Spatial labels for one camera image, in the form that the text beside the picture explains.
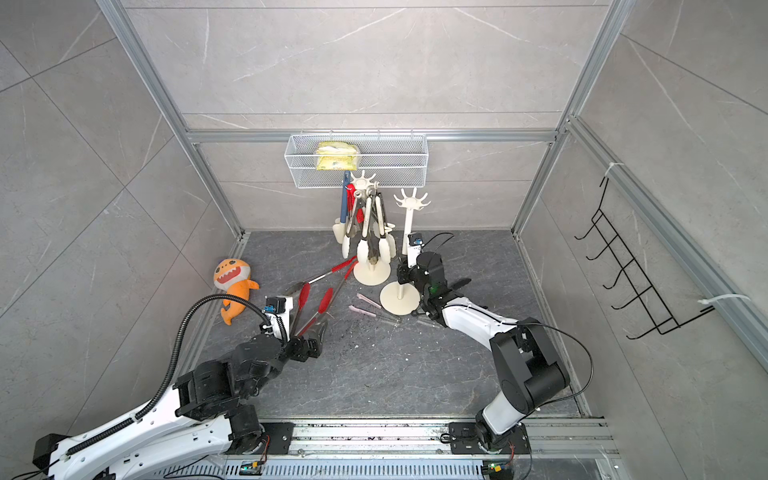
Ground cream utensil stand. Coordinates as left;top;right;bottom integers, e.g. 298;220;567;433
349;171;393;286
380;187;430;316

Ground wide cream handle tongs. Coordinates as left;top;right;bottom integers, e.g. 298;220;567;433
375;193;397;263

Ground blue handle cream tongs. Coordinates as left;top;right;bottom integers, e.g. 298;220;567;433
332;171;351;258

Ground red handle steel tongs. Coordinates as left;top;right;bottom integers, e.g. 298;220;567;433
345;184;367;239
283;256;357;336

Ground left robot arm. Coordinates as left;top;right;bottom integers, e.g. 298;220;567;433
22;294;326;479

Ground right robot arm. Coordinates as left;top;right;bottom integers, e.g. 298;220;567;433
397;251;573;452

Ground black tip steel tongs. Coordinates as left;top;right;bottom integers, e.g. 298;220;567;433
449;277;472;291

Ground pink tip small tongs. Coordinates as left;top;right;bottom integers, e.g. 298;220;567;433
348;293;402;326

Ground orange shark plush toy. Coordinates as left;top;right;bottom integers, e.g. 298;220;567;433
213;258;260;325

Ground yellow packet in basket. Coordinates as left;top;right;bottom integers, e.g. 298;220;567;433
314;141;361;171

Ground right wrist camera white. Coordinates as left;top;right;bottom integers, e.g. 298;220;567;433
406;232;424;268

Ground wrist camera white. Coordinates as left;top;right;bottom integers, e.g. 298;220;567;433
261;296;294;342
406;232;424;268

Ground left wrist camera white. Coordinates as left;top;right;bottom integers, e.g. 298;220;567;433
261;296;294;342

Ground white wire mesh basket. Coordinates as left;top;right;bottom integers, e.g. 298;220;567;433
284;133;429;189

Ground black wall hook rack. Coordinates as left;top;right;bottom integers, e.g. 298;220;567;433
574;177;715;341

